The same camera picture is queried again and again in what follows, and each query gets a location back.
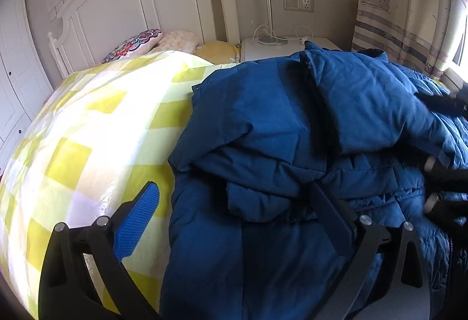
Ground yellow pillow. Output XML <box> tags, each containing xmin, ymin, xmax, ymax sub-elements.
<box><xmin>194</xmin><ymin>41</ymin><xmax>242</xmax><ymax>63</ymax></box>

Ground window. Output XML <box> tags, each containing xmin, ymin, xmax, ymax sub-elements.
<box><xmin>451</xmin><ymin>0</ymin><xmax>468</xmax><ymax>67</ymax></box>

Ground wall switch plates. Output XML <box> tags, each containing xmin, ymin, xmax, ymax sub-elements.
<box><xmin>47</xmin><ymin>0</ymin><xmax>65</xmax><ymax>23</ymax></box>

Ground yellow checkered blanket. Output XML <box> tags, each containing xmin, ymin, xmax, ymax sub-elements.
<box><xmin>0</xmin><ymin>50</ymin><xmax>242</xmax><ymax>320</ymax></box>

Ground cream pink pillow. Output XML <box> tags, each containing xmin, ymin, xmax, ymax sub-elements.
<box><xmin>148</xmin><ymin>30</ymin><xmax>198</xmax><ymax>55</ymax></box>

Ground white nightstand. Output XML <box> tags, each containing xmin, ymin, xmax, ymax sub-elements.
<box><xmin>239</xmin><ymin>36</ymin><xmax>340</xmax><ymax>63</ymax></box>

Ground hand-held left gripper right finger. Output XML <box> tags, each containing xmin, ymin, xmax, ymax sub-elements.
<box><xmin>309</xmin><ymin>183</ymin><xmax>432</xmax><ymax>320</ymax></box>

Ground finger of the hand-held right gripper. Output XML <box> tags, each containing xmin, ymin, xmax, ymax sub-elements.
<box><xmin>417</xmin><ymin>84</ymin><xmax>468</xmax><ymax>115</ymax></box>
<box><xmin>423</xmin><ymin>155</ymin><xmax>468</xmax><ymax>223</ymax></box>

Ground floral patterned pillow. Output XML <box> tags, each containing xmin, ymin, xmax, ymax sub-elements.
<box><xmin>100</xmin><ymin>28</ymin><xmax>163</xmax><ymax>64</ymax></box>

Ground white wardrobe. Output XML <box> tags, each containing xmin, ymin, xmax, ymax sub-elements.
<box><xmin>0</xmin><ymin>0</ymin><xmax>54</xmax><ymax>163</ymax></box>

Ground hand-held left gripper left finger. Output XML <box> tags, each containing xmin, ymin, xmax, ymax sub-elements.
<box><xmin>38</xmin><ymin>181</ymin><xmax>161</xmax><ymax>320</ymax></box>

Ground blue padded jacket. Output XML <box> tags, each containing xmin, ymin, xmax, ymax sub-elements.
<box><xmin>159</xmin><ymin>40</ymin><xmax>468</xmax><ymax>320</ymax></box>

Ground silver pole lamp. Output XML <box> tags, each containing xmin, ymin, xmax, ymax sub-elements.
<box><xmin>259</xmin><ymin>0</ymin><xmax>288</xmax><ymax>45</ymax></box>

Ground white wooden headboard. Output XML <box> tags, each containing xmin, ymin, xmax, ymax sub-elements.
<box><xmin>47</xmin><ymin>0</ymin><xmax>240</xmax><ymax>76</ymax></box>

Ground printed striped curtain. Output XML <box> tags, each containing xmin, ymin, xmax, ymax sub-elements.
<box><xmin>351</xmin><ymin>0</ymin><xmax>465</xmax><ymax>80</ymax></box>

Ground white cable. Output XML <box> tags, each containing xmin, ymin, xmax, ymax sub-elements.
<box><xmin>252</xmin><ymin>25</ymin><xmax>312</xmax><ymax>44</ymax></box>

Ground cream window sill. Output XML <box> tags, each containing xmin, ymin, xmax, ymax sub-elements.
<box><xmin>441</xmin><ymin>66</ymin><xmax>468</xmax><ymax>91</ymax></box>

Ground wall socket panel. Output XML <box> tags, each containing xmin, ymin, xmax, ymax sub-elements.
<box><xmin>284</xmin><ymin>0</ymin><xmax>315</xmax><ymax>13</ymax></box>

